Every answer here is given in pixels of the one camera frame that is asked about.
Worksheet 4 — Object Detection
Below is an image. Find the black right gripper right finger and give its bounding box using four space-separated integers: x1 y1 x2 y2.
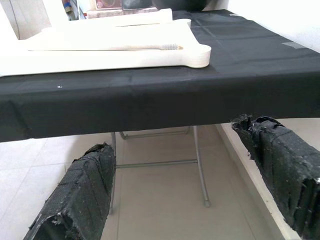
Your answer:
231 113 320 240

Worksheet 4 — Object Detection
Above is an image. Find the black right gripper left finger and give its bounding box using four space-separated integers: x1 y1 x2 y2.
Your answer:
22 141 117 240

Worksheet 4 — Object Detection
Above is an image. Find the white plastic children table top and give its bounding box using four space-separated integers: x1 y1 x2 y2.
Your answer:
0 18 213 78

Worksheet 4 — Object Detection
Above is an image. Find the black tablecloth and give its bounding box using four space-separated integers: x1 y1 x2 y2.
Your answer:
0 8 320 143

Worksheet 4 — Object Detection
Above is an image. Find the beige cloth covered bench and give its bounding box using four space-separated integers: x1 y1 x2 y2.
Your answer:
86 9 118 20

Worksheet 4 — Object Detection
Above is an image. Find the red printed cardboard box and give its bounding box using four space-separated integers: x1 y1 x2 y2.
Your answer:
94 0 124 11

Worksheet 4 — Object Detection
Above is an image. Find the black wok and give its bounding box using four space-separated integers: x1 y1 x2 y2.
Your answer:
151 0 209 13

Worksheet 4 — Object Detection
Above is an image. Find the grey metal folding table frame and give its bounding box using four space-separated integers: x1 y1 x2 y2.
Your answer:
108 126 212 215

